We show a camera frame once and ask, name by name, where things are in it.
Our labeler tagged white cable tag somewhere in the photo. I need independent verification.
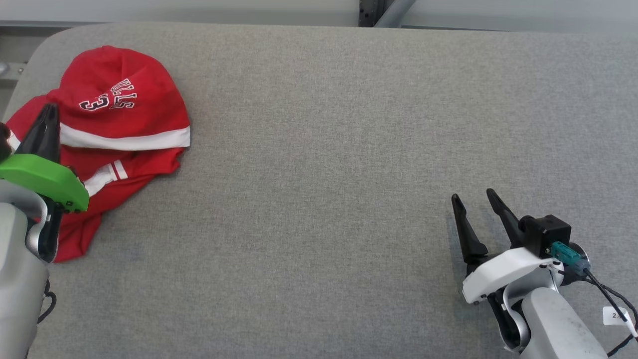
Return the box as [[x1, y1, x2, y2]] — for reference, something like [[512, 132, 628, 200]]
[[602, 307, 631, 328]]

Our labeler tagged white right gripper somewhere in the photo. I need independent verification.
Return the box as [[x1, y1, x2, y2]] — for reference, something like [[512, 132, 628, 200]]
[[451, 188, 566, 306]]

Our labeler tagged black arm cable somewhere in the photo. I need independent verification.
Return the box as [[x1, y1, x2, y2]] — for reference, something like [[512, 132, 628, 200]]
[[37, 279, 58, 325], [581, 269, 638, 357]]

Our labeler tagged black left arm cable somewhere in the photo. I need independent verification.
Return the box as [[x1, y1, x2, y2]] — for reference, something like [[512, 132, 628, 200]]
[[37, 279, 58, 325]]

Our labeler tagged dark perforated post bracket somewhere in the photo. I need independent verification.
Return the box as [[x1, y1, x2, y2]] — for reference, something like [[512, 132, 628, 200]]
[[359, 0, 386, 28]]

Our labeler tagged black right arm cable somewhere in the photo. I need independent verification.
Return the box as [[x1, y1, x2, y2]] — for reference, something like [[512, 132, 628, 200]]
[[581, 269, 638, 357]]

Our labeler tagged grey fabric upholstered surface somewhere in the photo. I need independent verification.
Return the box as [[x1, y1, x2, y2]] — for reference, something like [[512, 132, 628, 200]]
[[0, 22, 638, 359]]

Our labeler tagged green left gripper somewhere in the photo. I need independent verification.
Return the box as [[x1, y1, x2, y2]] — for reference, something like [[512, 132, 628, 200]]
[[0, 103, 90, 213]]

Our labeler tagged teal right camera connector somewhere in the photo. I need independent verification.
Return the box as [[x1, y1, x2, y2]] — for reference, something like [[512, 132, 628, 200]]
[[551, 242, 592, 276]]

